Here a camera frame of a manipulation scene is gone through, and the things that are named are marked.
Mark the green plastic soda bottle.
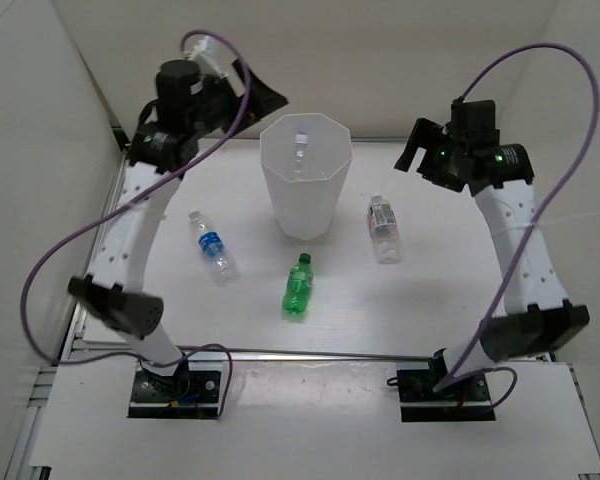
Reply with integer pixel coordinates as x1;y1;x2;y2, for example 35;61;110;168
282;253;314;317

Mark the clear unlabelled plastic bottle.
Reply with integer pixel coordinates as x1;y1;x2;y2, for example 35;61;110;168
292;133;308;180

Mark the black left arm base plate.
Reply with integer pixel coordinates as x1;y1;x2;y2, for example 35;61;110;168
127;361;226;420

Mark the clear bottle white barcode label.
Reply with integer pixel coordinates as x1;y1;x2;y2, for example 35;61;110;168
367;193;401;264

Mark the white octagonal plastic bin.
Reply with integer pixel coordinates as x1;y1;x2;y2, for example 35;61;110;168
260;113;353;241

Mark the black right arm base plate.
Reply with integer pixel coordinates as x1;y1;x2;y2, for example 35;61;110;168
386;367;495;423

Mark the clear bottle blue label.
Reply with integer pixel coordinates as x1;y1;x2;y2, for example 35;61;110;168
188;210;239;286

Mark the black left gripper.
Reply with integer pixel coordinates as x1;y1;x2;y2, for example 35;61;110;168
186;57;286;139

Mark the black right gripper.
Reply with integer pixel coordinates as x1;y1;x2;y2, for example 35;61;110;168
395;119;466;193

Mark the white zip tie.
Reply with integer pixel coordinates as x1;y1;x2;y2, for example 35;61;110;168
490;210;600;238

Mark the aluminium table edge rail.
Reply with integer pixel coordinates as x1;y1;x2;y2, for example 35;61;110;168
71;342;427;362

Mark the white foam board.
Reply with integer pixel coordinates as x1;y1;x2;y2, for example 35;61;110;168
31;359;600;479

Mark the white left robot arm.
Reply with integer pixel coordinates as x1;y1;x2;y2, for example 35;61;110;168
68;59;288;401

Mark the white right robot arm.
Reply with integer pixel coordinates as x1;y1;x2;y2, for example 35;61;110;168
429;99;590;400

